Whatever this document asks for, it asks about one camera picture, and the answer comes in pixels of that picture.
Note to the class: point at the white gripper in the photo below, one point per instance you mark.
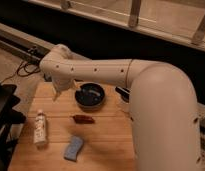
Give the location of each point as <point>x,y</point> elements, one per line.
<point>61,84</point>

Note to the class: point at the white plastic bottle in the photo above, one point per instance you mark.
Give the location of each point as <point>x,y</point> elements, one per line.
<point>40,133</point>

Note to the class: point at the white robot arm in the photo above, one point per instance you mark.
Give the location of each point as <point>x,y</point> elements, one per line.
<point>163,105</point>

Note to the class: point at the dark blue ceramic bowl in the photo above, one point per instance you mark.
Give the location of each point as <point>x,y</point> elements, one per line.
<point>90,95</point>

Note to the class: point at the brown wooden block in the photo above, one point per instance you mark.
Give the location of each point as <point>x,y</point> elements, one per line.
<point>83,119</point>

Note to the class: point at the wooden table board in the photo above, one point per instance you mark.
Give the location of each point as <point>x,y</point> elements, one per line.
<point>107,142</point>

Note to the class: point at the black chair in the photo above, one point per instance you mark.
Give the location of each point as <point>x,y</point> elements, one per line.
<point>8,117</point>

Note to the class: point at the blue sponge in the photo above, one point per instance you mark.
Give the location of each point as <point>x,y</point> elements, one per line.
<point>73,148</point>

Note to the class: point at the grey metal rail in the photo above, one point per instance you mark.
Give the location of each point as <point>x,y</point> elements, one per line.
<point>100,41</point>

